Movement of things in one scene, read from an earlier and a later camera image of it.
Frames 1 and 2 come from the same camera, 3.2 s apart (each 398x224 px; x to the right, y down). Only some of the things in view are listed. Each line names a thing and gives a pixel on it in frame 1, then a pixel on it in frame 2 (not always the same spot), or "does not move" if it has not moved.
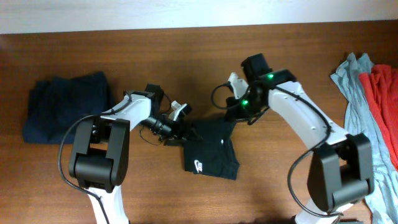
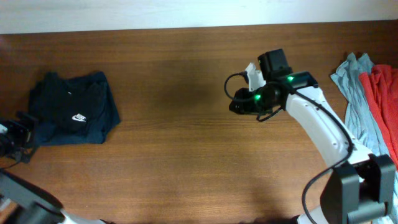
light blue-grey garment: x=360 y=117 does not move
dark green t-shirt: x=214 y=155 to x=76 y=104
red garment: x=381 y=84 does not move
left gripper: x=185 y=136 to x=24 y=135
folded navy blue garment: x=58 y=104 does not move
